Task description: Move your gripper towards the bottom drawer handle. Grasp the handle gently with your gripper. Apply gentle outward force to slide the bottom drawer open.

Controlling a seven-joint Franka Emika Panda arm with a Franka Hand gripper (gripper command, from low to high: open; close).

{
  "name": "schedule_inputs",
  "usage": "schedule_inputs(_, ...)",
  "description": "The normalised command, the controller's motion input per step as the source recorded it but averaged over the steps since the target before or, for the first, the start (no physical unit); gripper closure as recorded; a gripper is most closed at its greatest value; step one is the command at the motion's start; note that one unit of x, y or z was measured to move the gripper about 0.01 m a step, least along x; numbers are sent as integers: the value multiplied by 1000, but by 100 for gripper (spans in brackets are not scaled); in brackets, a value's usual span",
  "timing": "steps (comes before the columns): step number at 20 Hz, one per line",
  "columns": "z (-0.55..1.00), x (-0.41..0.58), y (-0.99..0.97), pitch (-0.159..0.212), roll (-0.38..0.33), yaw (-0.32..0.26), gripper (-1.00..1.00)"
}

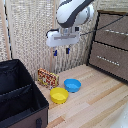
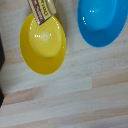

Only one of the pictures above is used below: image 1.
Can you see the black fabric storage box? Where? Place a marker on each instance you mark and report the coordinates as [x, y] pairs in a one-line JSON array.
[[18, 96]]

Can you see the beige bamboo screen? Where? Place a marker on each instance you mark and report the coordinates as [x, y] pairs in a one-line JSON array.
[[30, 33]]

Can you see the dark brown drawer cabinet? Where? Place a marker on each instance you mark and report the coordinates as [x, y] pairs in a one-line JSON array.
[[110, 46]]

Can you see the yellow plastic bowl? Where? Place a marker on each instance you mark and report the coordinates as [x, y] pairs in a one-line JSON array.
[[59, 95]]

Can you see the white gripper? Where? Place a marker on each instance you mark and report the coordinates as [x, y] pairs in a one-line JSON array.
[[62, 37]]

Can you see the wooden screen post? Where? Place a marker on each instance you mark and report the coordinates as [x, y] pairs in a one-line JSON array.
[[4, 30]]

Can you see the blue plastic bowl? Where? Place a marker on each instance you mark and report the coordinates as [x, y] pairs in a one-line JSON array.
[[72, 85]]

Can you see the red yellow snack box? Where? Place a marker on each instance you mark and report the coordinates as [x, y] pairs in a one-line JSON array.
[[47, 78]]

